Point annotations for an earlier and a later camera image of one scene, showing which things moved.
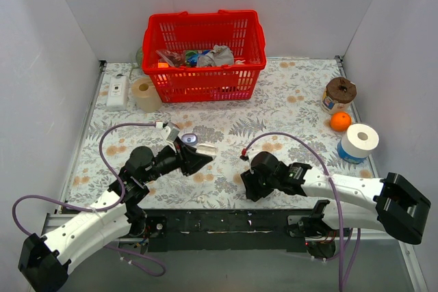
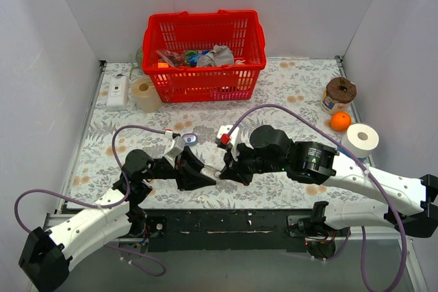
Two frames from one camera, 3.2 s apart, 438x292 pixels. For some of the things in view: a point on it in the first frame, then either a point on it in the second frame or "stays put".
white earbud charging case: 208,150 -> 211,171
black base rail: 255,230 stays put
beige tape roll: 146,95 stays put
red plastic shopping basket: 204,55 stays put
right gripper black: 253,187 -> 237,161
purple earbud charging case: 189,138 stays put
